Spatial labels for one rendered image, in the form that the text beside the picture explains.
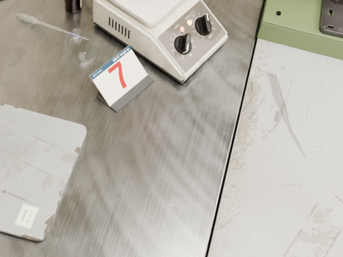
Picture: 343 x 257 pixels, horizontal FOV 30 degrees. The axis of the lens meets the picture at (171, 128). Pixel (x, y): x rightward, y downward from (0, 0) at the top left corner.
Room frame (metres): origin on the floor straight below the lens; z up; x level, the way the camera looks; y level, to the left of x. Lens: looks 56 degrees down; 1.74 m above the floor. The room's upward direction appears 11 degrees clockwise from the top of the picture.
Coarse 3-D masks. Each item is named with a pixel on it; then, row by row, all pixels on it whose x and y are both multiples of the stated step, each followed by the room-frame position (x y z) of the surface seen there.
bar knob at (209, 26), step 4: (204, 16) 0.75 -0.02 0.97; (208, 16) 0.75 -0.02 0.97; (196, 20) 0.75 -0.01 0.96; (200, 20) 0.75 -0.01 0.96; (204, 20) 0.74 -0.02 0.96; (208, 20) 0.74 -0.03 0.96; (196, 24) 0.74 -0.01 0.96; (200, 24) 0.74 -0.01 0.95; (204, 24) 0.74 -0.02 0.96; (208, 24) 0.74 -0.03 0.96; (196, 28) 0.73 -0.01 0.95; (200, 28) 0.74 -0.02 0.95; (204, 28) 0.74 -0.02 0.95; (208, 28) 0.73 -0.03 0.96; (200, 32) 0.73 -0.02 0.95; (204, 32) 0.73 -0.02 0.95; (208, 32) 0.73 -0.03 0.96
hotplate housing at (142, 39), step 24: (96, 0) 0.74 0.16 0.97; (192, 0) 0.78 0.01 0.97; (96, 24) 0.74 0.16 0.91; (120, 24) 0.71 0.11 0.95; (144, 24) 0.70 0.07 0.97; (168, 24) 0.72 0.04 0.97; (144, 48) 0.69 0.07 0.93; (216, 48) 0.73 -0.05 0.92; (168, 72) 0.66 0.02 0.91; (192, 72) 0.67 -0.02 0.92
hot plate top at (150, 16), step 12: (120, 0) 0.73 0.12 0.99; (132, 0) 0.73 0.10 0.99; (144, 0) 0.74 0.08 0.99; (156, 0) 0.74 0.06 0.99; (168, 0) 0.75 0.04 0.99; (180, 0) 0.76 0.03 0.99; (132, 12) 0.71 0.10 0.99; (144, 12) 0.71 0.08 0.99; (156, 12) 0.72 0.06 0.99; (168, 12) 0.73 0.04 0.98
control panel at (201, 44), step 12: (192, 12) 0.76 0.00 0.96; (204, 12) 0.77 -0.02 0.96; (180, 24) 0.73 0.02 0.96; (192, 24) 0.74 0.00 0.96; (216, 24) 0.76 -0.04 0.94; (168, 36) 0.70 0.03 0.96; (192, 36) 0.72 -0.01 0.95; (204, 36) 0.73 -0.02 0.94; (216, 36) 0.74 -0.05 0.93; (168, 48) 0.68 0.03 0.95; (192, 48) 0.70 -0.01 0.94; (204, 48) 0.71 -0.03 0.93; (180, 60) 0.67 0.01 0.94; (192, 60) 0.68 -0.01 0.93
